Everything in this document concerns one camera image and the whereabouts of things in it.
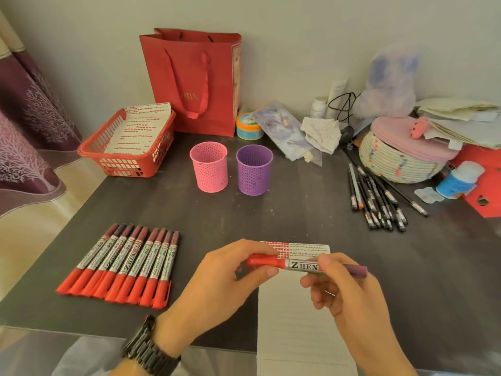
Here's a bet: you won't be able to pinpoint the person's left hand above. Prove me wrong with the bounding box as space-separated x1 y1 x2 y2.
154 239 280 357

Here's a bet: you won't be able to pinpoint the person's right hand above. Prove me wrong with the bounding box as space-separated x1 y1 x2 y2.
300 252 409 364

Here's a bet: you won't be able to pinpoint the red marker pen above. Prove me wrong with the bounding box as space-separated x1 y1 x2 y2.
246 254 369 278

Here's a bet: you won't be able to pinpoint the person's right forearm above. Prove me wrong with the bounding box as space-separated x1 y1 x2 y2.
352 344 419 376

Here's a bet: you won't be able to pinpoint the person's left forearm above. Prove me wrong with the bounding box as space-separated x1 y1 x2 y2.
108 357 151 376

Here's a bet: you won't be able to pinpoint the white paper strip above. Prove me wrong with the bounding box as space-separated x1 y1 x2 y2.
256 241 359 376

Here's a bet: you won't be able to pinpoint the pile of black pens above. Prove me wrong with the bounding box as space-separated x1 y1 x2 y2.
346 146 430 233

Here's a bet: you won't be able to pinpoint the purple perforated pen cup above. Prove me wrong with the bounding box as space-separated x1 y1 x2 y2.
236 145 274 196

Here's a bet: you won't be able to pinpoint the pink perforated pen cup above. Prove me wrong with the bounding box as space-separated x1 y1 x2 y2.
189 142 229 193

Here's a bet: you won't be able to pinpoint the black wrist watch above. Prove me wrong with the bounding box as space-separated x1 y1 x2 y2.
121 315 181 376

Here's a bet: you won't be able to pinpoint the row of red markers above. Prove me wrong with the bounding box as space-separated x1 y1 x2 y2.
56 223 181 310

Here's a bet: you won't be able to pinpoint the white woven basket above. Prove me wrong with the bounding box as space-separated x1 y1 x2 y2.
359 131 447 185

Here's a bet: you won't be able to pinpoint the clear blister pack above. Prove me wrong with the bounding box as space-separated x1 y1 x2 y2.
414 186 446 205

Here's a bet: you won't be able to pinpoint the purple patterned plastic pouch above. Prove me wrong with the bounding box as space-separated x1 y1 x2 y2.
252 102 323 167

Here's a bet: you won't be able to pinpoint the crumpled white paper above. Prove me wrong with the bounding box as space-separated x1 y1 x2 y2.
300 116 342 155

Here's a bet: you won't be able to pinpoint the round blue yellow tin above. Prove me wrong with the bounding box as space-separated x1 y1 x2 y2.
236 112 265 141

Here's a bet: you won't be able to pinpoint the pink basket lid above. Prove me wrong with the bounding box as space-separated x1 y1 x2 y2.
370 116 460 163

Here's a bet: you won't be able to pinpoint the red plastic basket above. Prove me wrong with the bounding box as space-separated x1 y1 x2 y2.
77 107 177 178

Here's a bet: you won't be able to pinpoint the small white bottle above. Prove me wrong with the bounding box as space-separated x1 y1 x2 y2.
310 96 329 119

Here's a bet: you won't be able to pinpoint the white bottle with blue label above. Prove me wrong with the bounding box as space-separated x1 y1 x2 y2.
436 161 486 200

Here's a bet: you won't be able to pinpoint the small pink toy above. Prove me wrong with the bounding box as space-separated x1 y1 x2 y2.
409 116 430 140

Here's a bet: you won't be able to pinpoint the white tube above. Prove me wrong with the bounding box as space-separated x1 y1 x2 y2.
326 78 349 121

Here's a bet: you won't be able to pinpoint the white sheets with red print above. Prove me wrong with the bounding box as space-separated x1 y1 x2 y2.
103 102 172 155

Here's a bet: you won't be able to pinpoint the red paper sheet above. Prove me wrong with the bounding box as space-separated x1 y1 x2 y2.
445 144 501 219

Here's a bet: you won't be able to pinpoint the translucent plastic bag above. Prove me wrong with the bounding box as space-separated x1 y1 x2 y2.
352 45 419 120

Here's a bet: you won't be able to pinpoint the red paper gift bag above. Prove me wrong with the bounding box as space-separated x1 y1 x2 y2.
139 28 242 138

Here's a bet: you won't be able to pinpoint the stack of white papers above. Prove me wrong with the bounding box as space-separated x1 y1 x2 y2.
414 98 501 150

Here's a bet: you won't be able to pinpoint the purple tree print curtain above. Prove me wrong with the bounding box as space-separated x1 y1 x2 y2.
0 8 83 220

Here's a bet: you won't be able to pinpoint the black cable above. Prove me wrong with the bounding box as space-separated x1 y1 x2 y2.
328 92 359 124

